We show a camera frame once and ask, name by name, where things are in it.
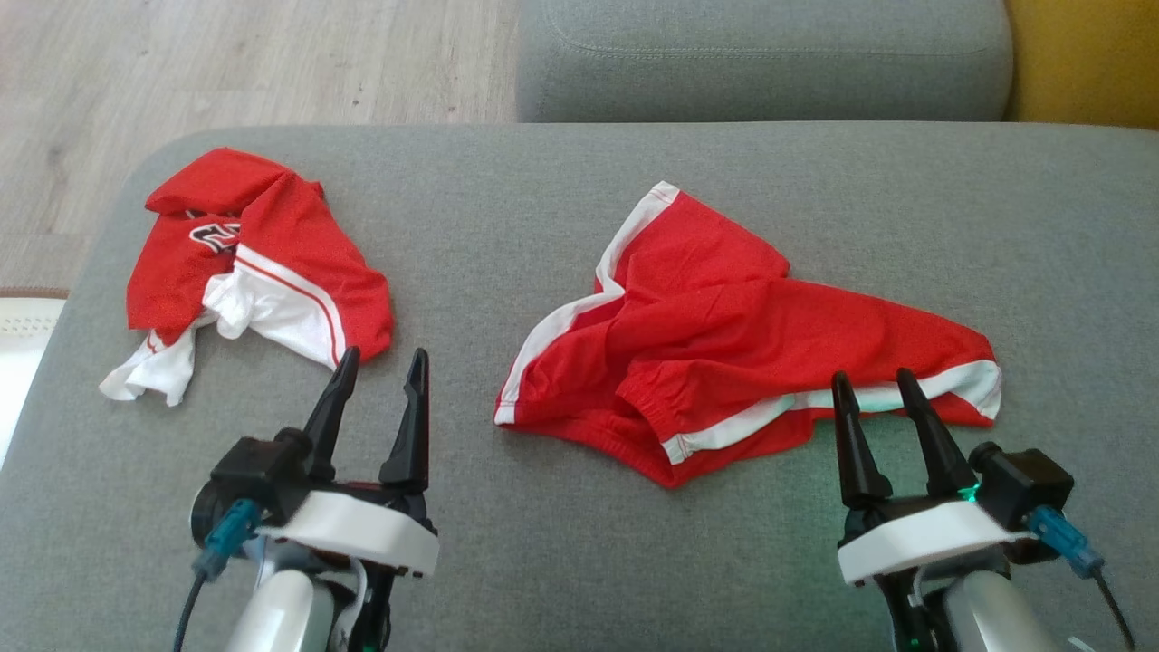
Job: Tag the white laundry basket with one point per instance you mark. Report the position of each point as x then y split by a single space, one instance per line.
23 362

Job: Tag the grey fabric ottoman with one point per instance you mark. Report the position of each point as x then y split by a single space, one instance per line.
543 561

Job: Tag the yellow sofa backrest cushion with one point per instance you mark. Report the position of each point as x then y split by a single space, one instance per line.
1087 63

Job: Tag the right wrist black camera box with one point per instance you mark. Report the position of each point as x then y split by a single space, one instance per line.
1023 480

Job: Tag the red shorts with white stripe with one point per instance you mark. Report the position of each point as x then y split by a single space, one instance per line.
724 335

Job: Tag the red white basketball jersey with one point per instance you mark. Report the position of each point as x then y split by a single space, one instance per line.
299 244

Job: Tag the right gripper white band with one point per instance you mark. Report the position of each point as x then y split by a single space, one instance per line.
924 539

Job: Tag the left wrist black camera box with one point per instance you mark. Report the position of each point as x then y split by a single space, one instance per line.
258 471

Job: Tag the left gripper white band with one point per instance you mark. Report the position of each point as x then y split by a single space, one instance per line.
362 530

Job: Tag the grey sofa seat cushion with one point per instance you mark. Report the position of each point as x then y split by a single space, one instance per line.
761 63

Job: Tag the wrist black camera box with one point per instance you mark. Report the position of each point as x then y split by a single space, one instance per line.
258 471
1023 480

